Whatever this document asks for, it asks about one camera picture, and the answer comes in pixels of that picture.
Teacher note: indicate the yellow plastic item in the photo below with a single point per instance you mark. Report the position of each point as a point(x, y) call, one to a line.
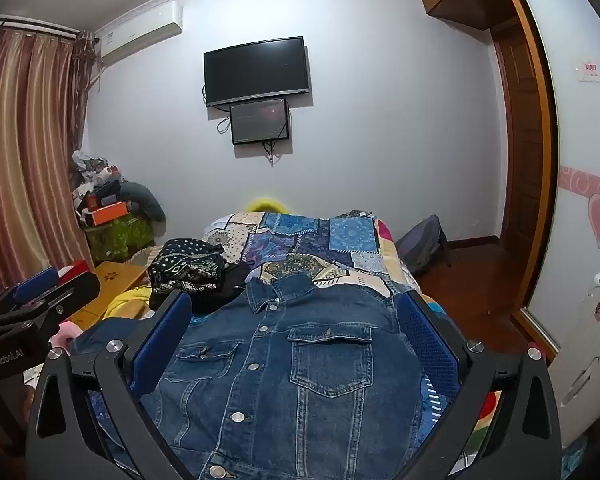
point(266, 205)

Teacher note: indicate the pile of clutter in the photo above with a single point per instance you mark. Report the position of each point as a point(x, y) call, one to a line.
point(95, 175)

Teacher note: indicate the striped pink curtain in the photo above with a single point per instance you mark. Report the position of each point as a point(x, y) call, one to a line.
point(25, 160)

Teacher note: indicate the white air conditioner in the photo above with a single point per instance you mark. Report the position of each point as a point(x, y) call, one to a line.
point(140, 35)

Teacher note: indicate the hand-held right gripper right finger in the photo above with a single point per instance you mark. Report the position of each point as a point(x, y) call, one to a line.
point(430, 347)

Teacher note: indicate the curtain rod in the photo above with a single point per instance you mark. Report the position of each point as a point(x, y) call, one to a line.
point(30, 25)

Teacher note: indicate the black garment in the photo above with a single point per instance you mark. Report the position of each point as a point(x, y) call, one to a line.
point(215, 295)

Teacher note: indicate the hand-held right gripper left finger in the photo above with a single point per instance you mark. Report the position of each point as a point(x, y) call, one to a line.
point(160, 345)

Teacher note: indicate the small black monitor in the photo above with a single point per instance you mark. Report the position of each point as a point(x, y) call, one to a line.
point(260, 121)

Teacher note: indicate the white refrigerator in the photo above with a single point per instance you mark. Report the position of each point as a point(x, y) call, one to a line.
point(587, 350)

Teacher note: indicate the grey backpack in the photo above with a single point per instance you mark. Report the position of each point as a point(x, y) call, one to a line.
point(422, 245)

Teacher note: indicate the blue denim jacket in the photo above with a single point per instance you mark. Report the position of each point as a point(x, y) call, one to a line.
point(305, 385)

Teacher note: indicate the white wardrobe door, heart stickers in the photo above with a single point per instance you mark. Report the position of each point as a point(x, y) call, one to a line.
point(580, 150)

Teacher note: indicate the pink soft item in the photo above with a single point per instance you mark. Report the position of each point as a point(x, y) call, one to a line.
point(66, 334)

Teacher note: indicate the blue patchwork quilt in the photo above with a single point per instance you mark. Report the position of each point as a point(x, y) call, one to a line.
point(305, 240)

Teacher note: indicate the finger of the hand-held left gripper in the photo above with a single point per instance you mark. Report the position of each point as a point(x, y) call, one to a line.
point(36, 281)
point(75, 287)

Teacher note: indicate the black patterned sweater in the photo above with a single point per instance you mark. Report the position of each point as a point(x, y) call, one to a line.
point(190, 260)

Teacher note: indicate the small wooden table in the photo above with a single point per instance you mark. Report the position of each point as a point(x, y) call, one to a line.
point(115, 277)

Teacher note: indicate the brown wooden door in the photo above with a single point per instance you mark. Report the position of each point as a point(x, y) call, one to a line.
point(522, 150)

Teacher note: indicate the orange box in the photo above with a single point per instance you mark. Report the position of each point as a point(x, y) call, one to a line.
point(110, 214)

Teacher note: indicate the wall-mounted black television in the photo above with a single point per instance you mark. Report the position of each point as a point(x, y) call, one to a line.
point(257, 71)

